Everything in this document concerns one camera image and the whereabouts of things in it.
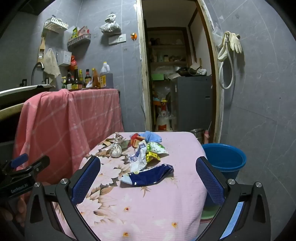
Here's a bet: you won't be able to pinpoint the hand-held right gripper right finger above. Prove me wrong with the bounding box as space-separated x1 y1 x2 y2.
195 156 271 241

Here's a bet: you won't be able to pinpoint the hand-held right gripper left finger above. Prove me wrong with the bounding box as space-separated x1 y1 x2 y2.
24 156 102 241

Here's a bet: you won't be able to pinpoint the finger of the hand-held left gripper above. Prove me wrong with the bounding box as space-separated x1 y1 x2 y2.
14 155 50 178
10 153 28 168

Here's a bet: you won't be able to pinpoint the blue plastic bucket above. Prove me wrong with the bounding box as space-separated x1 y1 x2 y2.
202 143 247 181

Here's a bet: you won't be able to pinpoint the beige pouch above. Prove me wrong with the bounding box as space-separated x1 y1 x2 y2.
110 132 125 158

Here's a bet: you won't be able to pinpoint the dark blue snack wrapper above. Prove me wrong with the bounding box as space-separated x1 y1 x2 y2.
120 163 174 187

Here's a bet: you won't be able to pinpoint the red and beige wrapper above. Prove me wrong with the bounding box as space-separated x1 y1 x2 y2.
129 134 145 149

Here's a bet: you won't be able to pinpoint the green and white wrapper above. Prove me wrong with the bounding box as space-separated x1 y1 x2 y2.
147 142 168 154

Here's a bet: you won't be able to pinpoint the person's left hand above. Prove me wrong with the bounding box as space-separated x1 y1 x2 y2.
0 197 26 229

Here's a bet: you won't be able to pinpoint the metal pot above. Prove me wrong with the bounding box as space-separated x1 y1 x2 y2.
190 128 204 139

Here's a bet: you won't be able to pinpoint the white and blue wrapper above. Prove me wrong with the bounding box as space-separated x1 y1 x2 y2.
128 140 148 174

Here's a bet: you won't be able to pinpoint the pink checked cloth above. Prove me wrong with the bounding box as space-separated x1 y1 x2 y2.
13 89 125 186

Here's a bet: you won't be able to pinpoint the yellow wrapper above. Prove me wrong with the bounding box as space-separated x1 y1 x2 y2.
144 151 160 164

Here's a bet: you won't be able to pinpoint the kitchen sink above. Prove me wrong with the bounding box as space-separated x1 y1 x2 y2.
0 85 53 99

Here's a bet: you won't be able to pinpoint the light blue cloth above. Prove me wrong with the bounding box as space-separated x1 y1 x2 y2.
129 131 162 143

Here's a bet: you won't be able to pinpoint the white red bottle on floor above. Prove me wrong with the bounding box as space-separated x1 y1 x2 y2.
155 110 177 132

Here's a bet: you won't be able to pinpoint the grey cabinet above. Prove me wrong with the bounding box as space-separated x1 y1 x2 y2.
172 75 213 131

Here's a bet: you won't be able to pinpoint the metal faucet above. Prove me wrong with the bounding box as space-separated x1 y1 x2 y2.
31 62 45 85

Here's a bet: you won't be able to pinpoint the orange sauce bottle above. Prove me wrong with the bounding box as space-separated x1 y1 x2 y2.
92 68 100 88

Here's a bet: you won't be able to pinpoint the beige rag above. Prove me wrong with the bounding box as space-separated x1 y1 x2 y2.
44 48 61 87

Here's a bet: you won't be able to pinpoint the wooden brush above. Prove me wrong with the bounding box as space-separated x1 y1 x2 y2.
37 37 46 63

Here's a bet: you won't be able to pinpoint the black wok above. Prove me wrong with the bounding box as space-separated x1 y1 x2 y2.
177 67 197 76

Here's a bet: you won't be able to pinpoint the white plastic basket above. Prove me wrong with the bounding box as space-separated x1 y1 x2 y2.
44 17 69 33

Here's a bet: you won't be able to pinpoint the cream rubber gloves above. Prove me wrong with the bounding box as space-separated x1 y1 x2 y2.
217 31 243 62

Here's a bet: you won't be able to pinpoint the hanging clear plastic bag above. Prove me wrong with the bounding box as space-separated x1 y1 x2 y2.
100 13 122 35

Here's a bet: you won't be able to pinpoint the white wall box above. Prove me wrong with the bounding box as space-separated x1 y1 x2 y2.
59 50 72 66

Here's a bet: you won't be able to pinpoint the white hose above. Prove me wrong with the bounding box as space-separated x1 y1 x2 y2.
218 32 235 90

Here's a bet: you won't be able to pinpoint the wooden door frame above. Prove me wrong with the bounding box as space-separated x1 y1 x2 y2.
136 0 223 143

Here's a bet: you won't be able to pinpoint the wall wire rack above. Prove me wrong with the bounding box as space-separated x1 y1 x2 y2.
67 34 91 49

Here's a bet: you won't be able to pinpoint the wall socket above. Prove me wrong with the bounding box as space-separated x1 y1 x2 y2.
109 34 127 45

